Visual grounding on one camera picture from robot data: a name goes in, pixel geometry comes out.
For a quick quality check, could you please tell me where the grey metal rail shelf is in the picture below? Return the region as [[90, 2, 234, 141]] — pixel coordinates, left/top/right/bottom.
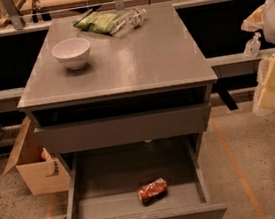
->
[[0, 48, 275, 113]]

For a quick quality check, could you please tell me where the grey drawer cabinet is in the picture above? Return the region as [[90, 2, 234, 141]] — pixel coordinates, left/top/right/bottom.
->
[[5, 0, 229, 190]]

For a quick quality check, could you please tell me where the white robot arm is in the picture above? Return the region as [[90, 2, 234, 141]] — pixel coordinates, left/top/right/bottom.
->
[[241, 0, 275, 116]]

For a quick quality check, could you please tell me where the clear plastic water bottle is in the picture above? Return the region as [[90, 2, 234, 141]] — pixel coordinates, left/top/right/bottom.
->
[[110, 8, 147, 38]]

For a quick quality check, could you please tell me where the closed grey top drawer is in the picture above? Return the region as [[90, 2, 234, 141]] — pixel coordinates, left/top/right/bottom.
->
[[34, 103, 211, 154]]

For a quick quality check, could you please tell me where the green chip bag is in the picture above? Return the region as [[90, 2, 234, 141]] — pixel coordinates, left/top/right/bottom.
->
[[73, 10, 118, 35]]

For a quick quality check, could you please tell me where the white ceramic bowl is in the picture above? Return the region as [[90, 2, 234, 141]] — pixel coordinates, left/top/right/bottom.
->
[[52, 37, 91, 70]]

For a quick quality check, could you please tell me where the brown cardboard box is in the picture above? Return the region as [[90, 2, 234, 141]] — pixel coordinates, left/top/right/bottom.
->
[[3, 117, 70, 195]]

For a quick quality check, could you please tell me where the clear hand sanitizer bottle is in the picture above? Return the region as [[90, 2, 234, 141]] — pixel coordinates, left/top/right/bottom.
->
[[243, 32, 261, 58]]

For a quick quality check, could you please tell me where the red coke can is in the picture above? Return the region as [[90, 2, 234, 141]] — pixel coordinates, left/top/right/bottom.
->
[[136, 178, 168, 205]]

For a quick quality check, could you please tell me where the open grey middle drawer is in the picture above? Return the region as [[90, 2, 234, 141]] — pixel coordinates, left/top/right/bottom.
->
[[67, 136, 226, 219]]

